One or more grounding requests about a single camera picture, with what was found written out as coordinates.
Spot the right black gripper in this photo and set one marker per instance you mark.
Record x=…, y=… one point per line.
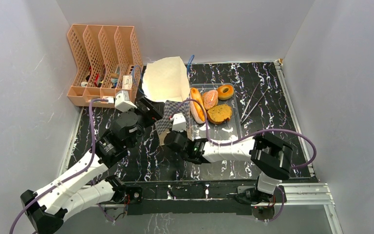
x=166, y=126

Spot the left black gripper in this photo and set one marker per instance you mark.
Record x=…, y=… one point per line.
x=152, y=113

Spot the fake long baguette roll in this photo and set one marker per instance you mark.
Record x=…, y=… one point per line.
x=196, y=107

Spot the fake crusted bread slice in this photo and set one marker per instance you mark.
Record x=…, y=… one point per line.
x=220, y=114

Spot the blue checkered paper bag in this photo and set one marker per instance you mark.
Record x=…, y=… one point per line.
x=165, y=81

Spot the orange fake donut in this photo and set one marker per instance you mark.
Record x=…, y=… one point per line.
x=225, y=92

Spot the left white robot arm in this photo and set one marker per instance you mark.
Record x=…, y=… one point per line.
x=49, y=207

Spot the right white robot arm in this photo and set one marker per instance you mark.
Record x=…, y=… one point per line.
x=269, y=153

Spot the small white card box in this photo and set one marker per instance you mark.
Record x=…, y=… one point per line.
x=108, y=99

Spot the clear plastic tray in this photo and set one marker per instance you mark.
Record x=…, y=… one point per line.
x=227, y=131

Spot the white stapler box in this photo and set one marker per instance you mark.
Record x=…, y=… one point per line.
x=127, y=82

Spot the red small box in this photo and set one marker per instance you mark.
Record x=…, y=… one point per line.
x=96, y=81

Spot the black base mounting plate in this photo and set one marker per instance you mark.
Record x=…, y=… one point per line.
x=191, y=196

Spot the peach plastic file organizer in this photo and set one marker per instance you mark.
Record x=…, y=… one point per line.
x=112, y=51

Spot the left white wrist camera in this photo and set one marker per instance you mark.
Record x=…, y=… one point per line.
x=124, y=100

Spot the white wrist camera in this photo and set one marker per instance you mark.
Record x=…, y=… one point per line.
x=178, y=122
x=124, y=100

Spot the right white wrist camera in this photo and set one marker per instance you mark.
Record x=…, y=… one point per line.
x=178, y=122

